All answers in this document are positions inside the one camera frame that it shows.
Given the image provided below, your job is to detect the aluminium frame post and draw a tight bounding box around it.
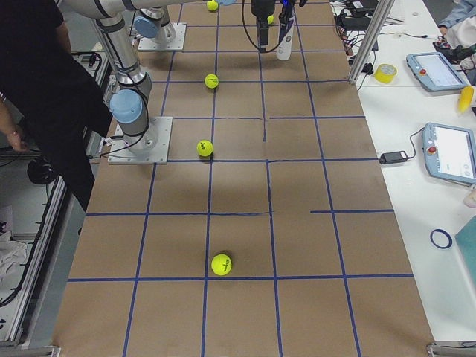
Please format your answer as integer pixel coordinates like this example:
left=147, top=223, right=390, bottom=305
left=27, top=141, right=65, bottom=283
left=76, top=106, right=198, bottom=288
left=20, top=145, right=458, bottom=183
left=348, top=0, right=394, bottom=84

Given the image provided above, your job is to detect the yellow tape roll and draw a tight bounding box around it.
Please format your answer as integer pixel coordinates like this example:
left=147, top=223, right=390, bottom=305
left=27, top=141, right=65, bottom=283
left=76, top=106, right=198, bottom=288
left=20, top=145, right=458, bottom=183
left=374, top=63, right=398, bottom=84

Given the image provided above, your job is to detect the person in black clothes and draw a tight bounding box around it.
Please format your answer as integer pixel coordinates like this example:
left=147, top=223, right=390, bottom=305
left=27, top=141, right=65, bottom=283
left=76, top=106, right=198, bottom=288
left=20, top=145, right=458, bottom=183
left=1, top=1, right=112, bottom=209

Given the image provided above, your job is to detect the black power adapter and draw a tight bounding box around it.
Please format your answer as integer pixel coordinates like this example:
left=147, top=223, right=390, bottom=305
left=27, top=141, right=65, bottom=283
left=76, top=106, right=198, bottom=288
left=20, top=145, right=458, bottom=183
left=379, top=151, right=409, bottom=164

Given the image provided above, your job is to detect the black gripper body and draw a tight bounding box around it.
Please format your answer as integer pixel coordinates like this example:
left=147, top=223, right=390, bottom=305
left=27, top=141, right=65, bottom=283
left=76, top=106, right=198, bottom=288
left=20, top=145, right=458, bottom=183
left=251, top=0, right=275, bottom=17

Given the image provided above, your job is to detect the tennis ball table centre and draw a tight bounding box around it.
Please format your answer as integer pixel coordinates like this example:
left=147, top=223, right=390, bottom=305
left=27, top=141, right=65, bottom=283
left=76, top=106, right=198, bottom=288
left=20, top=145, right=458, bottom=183
left=204, top=74, right=219, bottom=89

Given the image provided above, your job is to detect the teal box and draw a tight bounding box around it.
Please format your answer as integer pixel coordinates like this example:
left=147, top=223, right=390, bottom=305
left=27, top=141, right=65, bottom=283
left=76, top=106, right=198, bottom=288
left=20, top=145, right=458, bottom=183
left=456, top=216, right=476, bottom=282

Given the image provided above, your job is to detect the tennis ball lone front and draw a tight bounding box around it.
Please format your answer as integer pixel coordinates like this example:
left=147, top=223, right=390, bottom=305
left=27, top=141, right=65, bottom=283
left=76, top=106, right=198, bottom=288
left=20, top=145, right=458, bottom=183
left=211, top=253, right=232, bottom=276

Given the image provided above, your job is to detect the near blue teach pendant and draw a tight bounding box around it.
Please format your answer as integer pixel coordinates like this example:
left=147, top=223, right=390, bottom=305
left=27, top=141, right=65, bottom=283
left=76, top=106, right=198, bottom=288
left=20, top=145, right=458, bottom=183
left=422, top=123, right=475, bottom=185

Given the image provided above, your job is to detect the far blue teach pendant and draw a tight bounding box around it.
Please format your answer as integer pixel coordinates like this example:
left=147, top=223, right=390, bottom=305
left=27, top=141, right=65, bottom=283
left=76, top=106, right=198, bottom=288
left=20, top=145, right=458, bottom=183
left=406, top=52, right=466, bottom=92

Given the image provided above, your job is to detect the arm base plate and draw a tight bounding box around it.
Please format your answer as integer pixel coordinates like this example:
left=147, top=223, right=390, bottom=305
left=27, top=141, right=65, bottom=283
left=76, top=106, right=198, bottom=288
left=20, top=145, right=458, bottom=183
left=107, top=116, right=173, bottom=164
left=138, top=22, right=187, bottom=52

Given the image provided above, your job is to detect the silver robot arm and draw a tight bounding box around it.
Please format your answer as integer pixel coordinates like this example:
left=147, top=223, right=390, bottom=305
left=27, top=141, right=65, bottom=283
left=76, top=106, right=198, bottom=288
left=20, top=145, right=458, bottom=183
left=133, top=6, right=176, bottom=45
left=67, top=1, right=184, bottom=163

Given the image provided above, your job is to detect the tennis ball far corner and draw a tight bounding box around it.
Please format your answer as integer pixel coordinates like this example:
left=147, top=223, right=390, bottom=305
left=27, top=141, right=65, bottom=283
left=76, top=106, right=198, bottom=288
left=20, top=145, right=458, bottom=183
left=206, top=0, right=219, bottom=12

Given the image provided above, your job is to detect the blue tape ring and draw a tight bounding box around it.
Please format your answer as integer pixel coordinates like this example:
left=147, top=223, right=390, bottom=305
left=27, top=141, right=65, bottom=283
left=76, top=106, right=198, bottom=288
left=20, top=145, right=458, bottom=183
left=430, top=228, right=453, bottom=250

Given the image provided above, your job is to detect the white blue tennis ball can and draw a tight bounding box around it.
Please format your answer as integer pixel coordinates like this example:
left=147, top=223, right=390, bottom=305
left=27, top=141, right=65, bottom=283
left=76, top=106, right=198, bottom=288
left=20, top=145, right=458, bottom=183
left=276, top=7, right=295, bottom=61

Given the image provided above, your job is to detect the yellow corn toy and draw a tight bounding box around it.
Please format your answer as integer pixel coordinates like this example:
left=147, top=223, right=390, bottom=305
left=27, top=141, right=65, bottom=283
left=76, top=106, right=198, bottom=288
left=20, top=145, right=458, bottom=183
left=457, top=86, right=475, bottom=113

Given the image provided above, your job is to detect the blue teach pendant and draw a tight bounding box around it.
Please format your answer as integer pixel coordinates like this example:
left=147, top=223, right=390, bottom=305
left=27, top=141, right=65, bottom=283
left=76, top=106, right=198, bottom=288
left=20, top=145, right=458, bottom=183
left=422, top=123, right=475, bottom=185
left=406, top=52, right=466, bottom=92

